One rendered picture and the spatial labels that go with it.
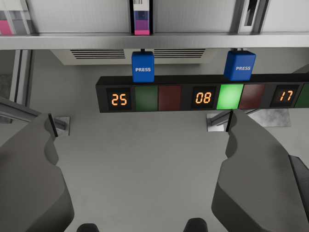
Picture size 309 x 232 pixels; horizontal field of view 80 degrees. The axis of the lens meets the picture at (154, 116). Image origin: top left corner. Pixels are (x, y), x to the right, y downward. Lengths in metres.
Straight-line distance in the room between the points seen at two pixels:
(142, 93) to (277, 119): 0.93
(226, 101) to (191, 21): 0.11
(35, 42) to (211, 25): 0.17
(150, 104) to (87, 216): 0.78
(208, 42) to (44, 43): 0.15
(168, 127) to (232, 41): 0.73
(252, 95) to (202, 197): 0.72
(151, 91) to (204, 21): 0.10
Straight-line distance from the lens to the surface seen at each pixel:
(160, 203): 0.92
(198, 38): 0.20
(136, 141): 0.89
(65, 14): 0.22
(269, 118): 1.08
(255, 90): 0.28
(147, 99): 0.24
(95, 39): 0.19
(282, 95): 0.30
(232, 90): 0.26
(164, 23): 0.21
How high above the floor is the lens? 0.89
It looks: 78 degrees down
